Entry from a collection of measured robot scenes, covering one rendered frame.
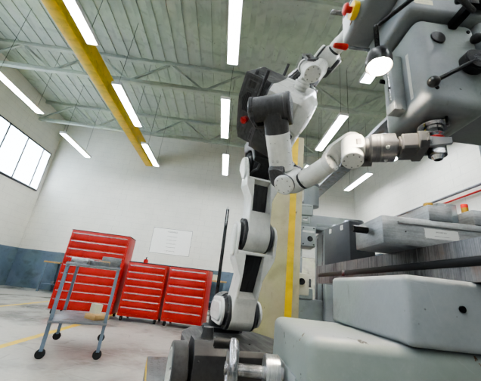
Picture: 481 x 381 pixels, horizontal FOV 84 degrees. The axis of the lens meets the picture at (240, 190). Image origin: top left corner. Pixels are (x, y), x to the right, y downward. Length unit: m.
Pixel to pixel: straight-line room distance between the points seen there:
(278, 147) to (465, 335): 0.69
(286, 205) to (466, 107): 1.83
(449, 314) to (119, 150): 11.36
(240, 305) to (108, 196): 9.96
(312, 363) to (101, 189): 10.82
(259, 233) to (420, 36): 0.87
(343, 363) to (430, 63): 0.81
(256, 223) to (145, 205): 9.35
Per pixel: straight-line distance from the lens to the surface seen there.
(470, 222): 0.89
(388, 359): 0.59
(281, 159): 1.00
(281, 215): 2.51
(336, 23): 6.95
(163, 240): 9.97
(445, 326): 0.63
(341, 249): 1.29
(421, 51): 1.03
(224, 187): 10.27
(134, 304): 5.48
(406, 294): 0.59
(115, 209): 10.72
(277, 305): 2.43
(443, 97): 0.94
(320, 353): 0.54
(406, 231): 0.77
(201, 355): 0.99
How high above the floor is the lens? 0.79
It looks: 20 degrees up
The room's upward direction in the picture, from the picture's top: 7 degrees clockwise
